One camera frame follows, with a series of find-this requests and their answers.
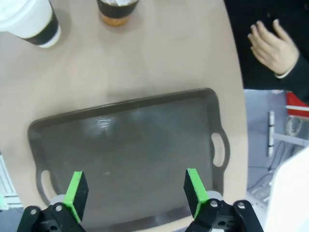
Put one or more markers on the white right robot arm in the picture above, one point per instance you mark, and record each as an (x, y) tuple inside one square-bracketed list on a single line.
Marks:
[(289, 193)]

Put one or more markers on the person's left forearm black sleeve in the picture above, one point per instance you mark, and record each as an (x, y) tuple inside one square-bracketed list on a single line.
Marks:
[(299, 72)]

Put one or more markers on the clear cup with black sleeve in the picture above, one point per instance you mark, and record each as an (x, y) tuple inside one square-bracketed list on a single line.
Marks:
[(117, 12)]

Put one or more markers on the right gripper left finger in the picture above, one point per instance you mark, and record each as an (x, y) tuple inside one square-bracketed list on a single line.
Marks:
[(78, 193)]

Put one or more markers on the white power strip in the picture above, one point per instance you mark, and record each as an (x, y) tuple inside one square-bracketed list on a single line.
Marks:
[(271, 135)]

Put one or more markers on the aluminium frame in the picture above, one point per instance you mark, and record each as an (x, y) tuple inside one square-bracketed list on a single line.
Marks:
[(7, 183)]

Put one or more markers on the dark brown serving tray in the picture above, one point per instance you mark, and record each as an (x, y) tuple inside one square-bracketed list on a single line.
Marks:
[(132, 149)]

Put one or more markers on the person's left hand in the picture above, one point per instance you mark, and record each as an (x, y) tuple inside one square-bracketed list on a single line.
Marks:
[(275, 50)]

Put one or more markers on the person in black jacket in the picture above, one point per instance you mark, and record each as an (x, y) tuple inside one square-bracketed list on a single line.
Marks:
[(241, 48)]

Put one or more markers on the white paper cup black sleeve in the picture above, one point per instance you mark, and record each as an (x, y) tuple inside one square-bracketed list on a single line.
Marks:
[(26, 19)]

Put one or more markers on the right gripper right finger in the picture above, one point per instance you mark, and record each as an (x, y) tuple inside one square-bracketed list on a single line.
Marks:
[(194, 193)]

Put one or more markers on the red box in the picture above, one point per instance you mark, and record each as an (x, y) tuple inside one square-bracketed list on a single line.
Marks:
[(295, 106)]

